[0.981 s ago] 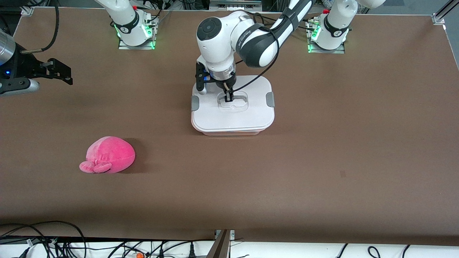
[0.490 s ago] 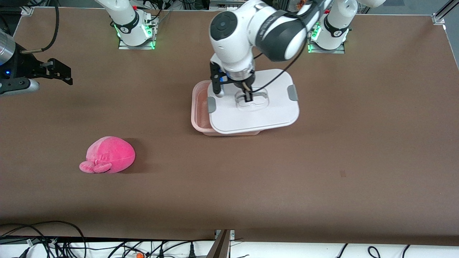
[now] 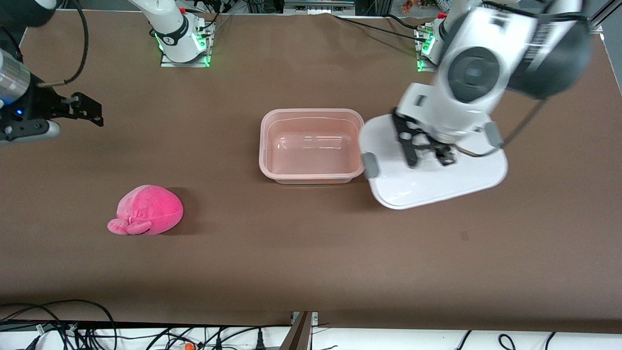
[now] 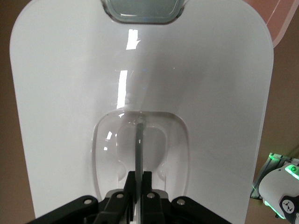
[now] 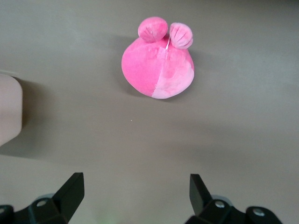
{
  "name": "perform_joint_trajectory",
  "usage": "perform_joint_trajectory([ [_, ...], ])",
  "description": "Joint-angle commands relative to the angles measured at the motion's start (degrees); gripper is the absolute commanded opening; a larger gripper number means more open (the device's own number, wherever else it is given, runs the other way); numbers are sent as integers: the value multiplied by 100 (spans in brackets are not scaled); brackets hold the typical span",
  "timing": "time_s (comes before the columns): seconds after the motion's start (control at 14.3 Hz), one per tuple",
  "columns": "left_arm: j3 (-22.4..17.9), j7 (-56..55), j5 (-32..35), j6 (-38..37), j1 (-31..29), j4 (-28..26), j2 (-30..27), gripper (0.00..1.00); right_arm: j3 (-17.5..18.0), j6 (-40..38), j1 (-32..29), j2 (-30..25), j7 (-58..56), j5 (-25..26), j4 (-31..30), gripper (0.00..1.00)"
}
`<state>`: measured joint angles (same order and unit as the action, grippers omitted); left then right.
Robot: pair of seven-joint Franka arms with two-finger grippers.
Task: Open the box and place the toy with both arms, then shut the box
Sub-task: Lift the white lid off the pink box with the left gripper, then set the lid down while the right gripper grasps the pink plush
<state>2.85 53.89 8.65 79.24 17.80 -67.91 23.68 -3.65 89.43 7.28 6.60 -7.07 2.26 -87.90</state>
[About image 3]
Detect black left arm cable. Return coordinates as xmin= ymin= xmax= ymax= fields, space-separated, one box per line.
xmin=459 ymin=96 xmax=551 ymax=159

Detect aluminium corner frame post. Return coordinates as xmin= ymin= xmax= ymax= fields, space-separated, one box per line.
xmin=585 ymin=0 xmax=622 ymax=35

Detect long black table cable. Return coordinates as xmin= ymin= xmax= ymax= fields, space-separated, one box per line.
xmin=332 ymin=14 xmax=433 ymax=40

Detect pink translucent plastic box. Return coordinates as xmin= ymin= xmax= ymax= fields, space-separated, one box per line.
xmin=259 ymin=108 xmax=366 ymax=185

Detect aluminium frame profile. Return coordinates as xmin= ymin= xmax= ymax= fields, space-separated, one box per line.
xmin=279 ymin=311 xmax=319 ymax=350

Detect looped black floor cable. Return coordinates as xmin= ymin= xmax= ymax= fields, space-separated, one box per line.
xmin=0 ymin=298 xmax=118 ymax=350

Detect brown table cover sheet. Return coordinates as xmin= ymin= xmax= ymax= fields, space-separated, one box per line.
xmin=0 ymin=10 xmax=622 ymax=334

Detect short black table cable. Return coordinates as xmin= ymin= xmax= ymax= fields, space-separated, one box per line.
xmin=385 ymin=13 xmax=429 ymax=31

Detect grey metal equipment box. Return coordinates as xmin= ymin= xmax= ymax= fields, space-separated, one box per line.
xmin=283 ymin=0 xmax=356 ymax=14

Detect white box lid grey latches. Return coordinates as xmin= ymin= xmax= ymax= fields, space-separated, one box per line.
xmin=359 ymin=113 xmax=509 ymax=210

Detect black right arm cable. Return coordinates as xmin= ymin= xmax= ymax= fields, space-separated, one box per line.
xmin=36 ymin=0 xmax=89 ymax=89

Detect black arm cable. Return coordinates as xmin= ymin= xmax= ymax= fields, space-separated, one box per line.
xmin=36 ymin=0 xmax=89 ymax=89
xmin=459 ymin=96 xmax=551 ymax=159

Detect pink plush toy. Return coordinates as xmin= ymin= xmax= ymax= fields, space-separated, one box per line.
xmin=107 ymin=184 xmax=184 ymax=236

